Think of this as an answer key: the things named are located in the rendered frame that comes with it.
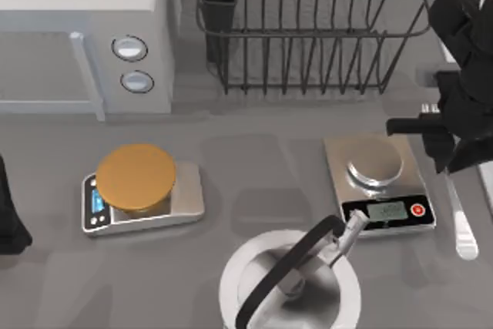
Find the silver scale with steel plate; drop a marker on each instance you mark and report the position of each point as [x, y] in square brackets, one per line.
[375, 169]

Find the silver scale with orange plate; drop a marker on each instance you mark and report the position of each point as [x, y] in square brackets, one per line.
[135, 175]

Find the small round microwave knob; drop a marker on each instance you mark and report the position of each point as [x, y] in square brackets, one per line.
[136, 82]

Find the large round microwave knob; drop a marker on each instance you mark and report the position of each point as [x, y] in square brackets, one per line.
[129, 48]

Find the microwave oven door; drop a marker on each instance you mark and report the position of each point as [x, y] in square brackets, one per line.
[34, 67]

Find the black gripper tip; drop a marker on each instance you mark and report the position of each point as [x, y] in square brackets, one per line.
[9, 209]

